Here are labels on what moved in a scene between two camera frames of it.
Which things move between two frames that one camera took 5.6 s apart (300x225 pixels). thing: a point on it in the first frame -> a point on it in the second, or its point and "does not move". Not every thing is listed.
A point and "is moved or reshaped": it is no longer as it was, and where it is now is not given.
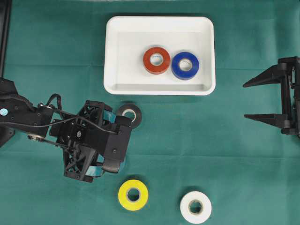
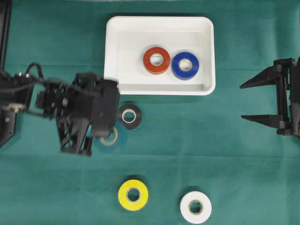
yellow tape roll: [123, 199] does not move
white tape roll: [205, 211] does not move
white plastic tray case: [128, 38] does not move
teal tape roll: [122, 163] is moved or reshaped
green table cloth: [249, 171] does not move
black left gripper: [80, 140] -> [71, 104]
